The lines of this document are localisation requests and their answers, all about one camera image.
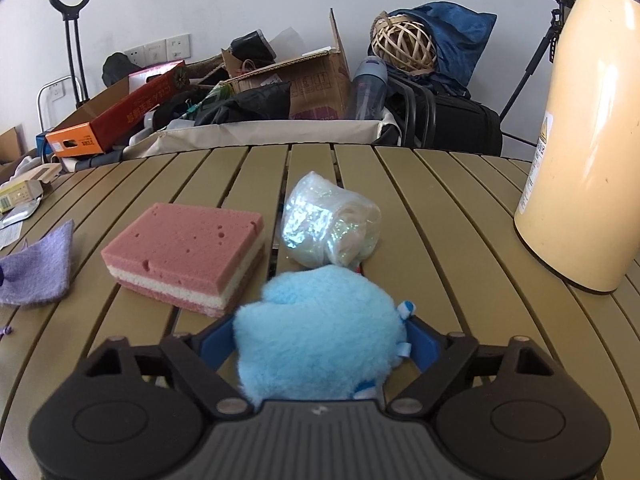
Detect black pouch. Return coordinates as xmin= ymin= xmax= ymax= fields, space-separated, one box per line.
xmin=231 ymin=30 xmax=277 ymax=63

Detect orange cardboard box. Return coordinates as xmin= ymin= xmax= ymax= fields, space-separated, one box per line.
xmin=45 ymin=72 xmax=187 ymax=156

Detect black cloth bag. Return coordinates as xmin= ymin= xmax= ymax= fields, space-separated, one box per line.
xmin=101 ymin=52 xmax=141 ymax=88

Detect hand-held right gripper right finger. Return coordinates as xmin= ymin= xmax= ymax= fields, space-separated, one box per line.
xmin=385 ymin=316 xmax=557 ymax=417

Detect white metal frame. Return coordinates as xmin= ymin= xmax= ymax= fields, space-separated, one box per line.
xmin=36 ymin=76 xmax=81 ymax=136

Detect corrugated cardboard box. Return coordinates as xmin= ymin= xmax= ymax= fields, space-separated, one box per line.
xmin=0 ymin=125 xmax=23 ymax=166

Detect black suitcase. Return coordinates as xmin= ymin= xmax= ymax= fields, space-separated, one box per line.
xmin=382 ymin=77 xmax=503 ymax=157

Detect black clothes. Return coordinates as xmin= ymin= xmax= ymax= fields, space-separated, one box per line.
xmin=192 ymin=80 xmax=292 ymax=126

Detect olive folding table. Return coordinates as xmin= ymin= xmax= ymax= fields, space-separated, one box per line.
xmin=0 ymin=144 xmax=640 ymax=480

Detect rattan ball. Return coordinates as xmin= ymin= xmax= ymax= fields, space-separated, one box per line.
xmin=371 ymin=14 xmax=438 ymax=73

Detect brown cardboard box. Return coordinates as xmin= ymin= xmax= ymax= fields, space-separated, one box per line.
xmin=221 ymin=7 xmax=352 ymax=121

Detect clear plastic bag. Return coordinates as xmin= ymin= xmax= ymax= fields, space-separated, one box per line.
xmin=280 ymin=171 xmax=383 ymax=268

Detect yellow thermos jug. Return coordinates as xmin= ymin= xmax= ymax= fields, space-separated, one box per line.
xmin=514 ymin=0 xmax=640 ymax=295

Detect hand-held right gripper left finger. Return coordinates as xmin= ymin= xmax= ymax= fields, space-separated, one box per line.
xmin=80 ymin=316 xmax=253 ymax=417

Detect purple cloth pouch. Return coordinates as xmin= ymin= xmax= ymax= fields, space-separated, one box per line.
xmin=0 ymin=219 xmax=76 ymax=308

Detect silver foil packet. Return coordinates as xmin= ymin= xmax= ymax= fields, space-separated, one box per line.
xmin=0 ymin=200 xmax=43 ymax=231

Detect blue plush toy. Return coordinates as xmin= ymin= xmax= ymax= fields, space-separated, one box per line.
xmin=232 ymin=265 xmax=418 ymax=406

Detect small printed cardboard box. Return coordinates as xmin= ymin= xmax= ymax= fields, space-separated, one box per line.
xmin=0 ymin=180 xmax=43 ymax=213

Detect pink layered sponge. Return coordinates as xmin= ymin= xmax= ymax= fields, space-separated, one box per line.
xmin=101 ymin=202 xmax=266 ymax=318

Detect black trolley handle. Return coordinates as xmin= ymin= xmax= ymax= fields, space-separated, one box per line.
xmin=49 ymin=0 xmax=92 ymax=108

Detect grey water bottle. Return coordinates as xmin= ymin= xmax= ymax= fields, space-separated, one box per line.
xmin=345 ymin=56 xmax=389 ymax=121

